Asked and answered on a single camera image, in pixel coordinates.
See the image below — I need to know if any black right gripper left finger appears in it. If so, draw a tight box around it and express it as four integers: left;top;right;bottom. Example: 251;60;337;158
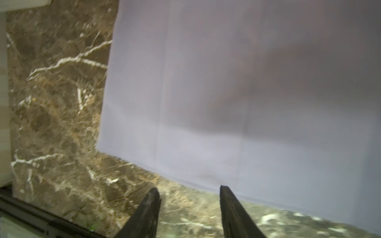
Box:
115;188;161;238

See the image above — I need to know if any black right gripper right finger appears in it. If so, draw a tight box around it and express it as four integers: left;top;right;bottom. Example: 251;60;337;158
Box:
220;185;266;238

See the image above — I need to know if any lavender purple skirt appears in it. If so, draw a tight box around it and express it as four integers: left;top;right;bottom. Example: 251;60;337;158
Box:
97;1;381;235

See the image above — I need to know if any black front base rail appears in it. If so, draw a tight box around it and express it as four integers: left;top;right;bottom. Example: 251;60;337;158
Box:
1;185;103;238

